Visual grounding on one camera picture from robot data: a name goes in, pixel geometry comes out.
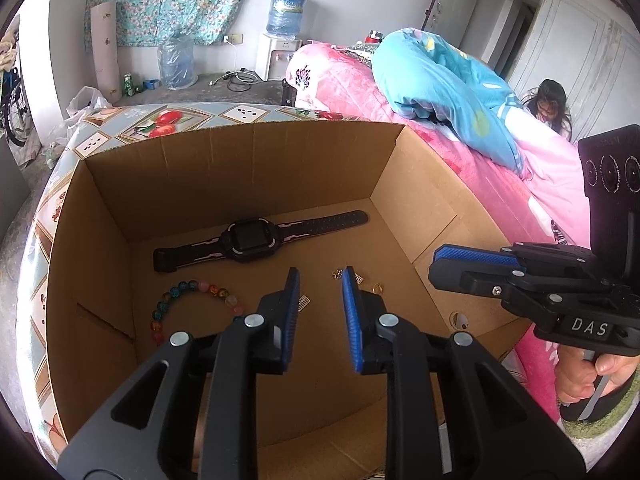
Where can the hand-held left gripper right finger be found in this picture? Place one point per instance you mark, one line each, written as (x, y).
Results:
(352, 320)

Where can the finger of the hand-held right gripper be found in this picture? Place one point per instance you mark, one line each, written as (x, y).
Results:
(465, 280)
(475, 257)

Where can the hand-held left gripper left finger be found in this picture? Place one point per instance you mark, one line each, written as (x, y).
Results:
(291, 320)

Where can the brown cardboard box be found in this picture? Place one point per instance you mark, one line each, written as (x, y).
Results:
(200, 175)

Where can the person's right forearm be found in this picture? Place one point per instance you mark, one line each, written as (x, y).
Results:
(615, 410)

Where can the person's right hand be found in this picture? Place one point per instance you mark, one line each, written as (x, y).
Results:
(572, 377)

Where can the small silver charm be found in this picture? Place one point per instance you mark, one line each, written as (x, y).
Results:
(303, 301)

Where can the small rectangular charm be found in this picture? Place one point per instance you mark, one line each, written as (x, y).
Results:
(358, 277)

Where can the black wrist watch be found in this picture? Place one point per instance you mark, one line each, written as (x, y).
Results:
(247, 240)

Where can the blue quilt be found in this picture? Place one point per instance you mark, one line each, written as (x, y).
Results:
(435, 80)

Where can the white wardrobe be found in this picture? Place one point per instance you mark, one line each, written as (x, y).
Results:
(580, 35)

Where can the pink bed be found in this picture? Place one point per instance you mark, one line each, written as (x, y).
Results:
(340, 80)

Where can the red thermos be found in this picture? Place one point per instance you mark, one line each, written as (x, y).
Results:
(372, 37)

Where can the fruit print tablecloth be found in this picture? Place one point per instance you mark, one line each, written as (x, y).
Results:
(150, 122)

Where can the white water dispenser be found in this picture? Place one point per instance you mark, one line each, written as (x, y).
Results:
(272, 57)

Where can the clear empty water jug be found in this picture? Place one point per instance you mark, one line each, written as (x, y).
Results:
(176, 62)

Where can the green can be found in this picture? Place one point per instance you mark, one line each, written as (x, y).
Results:
(128, 85)

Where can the white plastic bag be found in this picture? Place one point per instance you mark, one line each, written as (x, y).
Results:
(80, 110)

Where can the blue water bottle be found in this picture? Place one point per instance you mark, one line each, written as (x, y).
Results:
(286, 12)

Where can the grey cabinet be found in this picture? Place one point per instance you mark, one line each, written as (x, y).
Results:
(11, 185)

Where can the wheelchair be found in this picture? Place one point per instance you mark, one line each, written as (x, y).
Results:
(12, 110)

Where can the pile of clothes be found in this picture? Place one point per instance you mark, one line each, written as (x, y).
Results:
(7, 52)

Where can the wall socket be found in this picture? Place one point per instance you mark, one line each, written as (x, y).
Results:
(233, 38)

